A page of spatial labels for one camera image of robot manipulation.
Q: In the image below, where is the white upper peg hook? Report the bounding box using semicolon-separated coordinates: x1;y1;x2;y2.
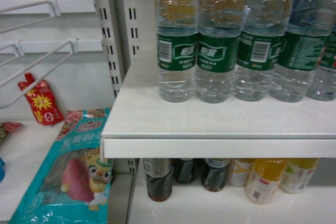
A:
1;0;61;34

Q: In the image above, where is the dark tea bottle left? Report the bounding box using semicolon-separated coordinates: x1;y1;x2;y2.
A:
143;158;173;202

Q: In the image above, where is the yellow drink bottle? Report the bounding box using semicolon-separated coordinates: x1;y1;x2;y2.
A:
280;158;320;194
228;158;254;186
245;158;287;205

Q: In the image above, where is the blue sugar bag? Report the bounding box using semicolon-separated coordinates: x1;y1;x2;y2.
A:
0;158;5;182

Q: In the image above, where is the water bottle right edge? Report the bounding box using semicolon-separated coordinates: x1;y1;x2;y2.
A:
307;26;335;101

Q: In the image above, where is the water bottle far left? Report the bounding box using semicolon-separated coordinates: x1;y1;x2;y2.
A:
155;0;199;103

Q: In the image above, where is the water bottle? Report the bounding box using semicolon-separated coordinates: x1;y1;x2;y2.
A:
269;0;335;102
232;0;292;102
155;0;199;103
195;0;245;103

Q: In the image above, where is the white left slotted upright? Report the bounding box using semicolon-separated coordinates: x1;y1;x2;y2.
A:
96;0;124;96

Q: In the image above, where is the floral snack bag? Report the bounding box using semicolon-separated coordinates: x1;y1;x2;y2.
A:
1;122;24;143

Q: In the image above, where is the white slotted upright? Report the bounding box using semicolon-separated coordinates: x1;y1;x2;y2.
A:
96;0;124;96
123;0;139;59

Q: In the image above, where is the yellow drink bottle front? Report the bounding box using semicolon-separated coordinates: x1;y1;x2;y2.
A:
245;158;287;205

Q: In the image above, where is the red sauce pouch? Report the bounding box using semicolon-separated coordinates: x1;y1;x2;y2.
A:
24;79;64;126

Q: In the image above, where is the dark tea bottle right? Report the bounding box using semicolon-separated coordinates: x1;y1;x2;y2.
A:
201;158;230;192

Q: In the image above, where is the dark tea bottle middle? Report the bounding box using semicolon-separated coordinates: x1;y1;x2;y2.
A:
173;158;196;184

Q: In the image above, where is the teal sweet potato noodle bag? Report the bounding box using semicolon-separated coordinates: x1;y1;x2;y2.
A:
9;108;114;223

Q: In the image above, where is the yellow drink bottle right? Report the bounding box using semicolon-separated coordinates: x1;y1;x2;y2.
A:
280;158;320;194

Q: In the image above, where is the white right slotted upright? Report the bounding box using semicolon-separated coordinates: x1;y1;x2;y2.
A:
123;0;139;59

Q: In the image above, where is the dark tea bottle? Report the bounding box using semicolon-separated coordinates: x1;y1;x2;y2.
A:
173;158;196;184
201;158;230;192
143;158;173;202

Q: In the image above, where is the yellow drink bottle back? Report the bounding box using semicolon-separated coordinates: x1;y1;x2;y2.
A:
228;158;254;186

